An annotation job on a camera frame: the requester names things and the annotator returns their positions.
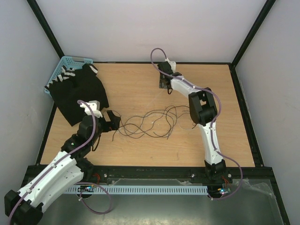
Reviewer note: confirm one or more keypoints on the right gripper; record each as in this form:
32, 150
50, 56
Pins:
161, 85

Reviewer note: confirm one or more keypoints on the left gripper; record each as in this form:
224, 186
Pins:
113, 124

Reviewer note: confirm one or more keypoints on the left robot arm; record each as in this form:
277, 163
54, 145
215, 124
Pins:
69, 167

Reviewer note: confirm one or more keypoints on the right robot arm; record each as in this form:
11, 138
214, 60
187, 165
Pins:
203, 112

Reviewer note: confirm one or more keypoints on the black white striped cloth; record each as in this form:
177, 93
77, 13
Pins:
87, 70

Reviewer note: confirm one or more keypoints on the light blue plastic basket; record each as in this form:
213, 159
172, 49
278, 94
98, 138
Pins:
69, 63

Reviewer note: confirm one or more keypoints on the left circuit board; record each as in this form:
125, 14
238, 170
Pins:
86, 188

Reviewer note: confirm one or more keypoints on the circuit board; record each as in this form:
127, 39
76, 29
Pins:
86, 188
223, 191

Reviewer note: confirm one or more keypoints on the right circuit board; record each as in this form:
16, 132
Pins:
223, 191

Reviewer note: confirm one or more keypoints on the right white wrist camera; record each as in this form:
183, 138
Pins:
172, 64

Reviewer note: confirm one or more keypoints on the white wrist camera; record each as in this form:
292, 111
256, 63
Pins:
91, 107
172, 64

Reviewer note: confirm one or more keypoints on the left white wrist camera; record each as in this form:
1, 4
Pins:
91, 107

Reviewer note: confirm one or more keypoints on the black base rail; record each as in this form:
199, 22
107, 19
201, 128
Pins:
193, 174

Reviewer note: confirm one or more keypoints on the light blue slotted cable duct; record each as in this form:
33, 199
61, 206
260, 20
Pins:
143, 190

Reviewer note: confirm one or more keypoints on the right black frame post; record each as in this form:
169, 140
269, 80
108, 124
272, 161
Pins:
253, 31

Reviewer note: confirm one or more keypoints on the black frame post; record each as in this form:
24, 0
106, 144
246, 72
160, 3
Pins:
46, 27
253, 31

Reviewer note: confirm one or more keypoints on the left black frame post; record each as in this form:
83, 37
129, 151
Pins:
46, 27

